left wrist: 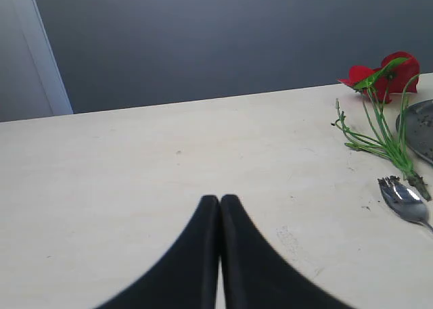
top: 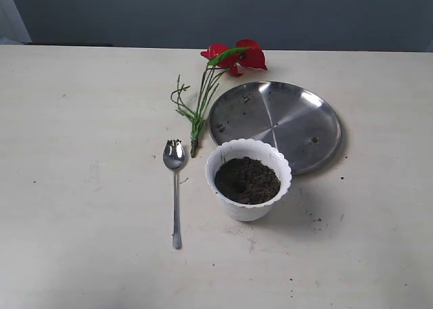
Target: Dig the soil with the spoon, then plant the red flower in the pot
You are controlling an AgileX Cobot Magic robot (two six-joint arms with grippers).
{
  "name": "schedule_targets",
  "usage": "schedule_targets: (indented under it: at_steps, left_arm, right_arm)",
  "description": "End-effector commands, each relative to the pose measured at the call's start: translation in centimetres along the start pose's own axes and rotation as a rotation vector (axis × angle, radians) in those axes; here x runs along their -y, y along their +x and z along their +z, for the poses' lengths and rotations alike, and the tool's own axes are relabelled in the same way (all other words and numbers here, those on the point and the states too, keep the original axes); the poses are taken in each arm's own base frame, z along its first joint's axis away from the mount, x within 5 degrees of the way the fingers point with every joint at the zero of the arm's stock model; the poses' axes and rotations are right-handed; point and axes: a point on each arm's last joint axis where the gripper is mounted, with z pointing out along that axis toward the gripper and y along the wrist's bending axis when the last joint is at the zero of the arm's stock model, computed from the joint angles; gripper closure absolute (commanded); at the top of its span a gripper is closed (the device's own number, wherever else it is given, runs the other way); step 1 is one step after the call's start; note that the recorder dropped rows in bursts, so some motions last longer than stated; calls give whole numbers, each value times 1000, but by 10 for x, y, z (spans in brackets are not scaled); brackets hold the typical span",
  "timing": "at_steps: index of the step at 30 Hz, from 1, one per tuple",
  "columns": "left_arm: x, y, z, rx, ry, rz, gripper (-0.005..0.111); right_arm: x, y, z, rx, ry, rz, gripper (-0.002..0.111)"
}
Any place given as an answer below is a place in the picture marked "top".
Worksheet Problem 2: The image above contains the dark brown potting soil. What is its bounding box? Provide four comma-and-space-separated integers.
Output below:
214, 157, 281, 205

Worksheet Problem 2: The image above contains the metal spork spoon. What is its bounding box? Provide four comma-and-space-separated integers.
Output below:
162, 139, 185, 249

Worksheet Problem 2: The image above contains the red artificial anthurium flower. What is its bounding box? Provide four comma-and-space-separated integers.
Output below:
170, 39, 267, 158

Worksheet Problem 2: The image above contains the white scalloped plastic pot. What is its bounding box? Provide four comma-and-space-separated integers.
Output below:
205, 139, 292, 222

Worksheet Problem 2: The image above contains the round stainless steel plate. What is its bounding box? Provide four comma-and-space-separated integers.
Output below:
208, 81, 342, 175

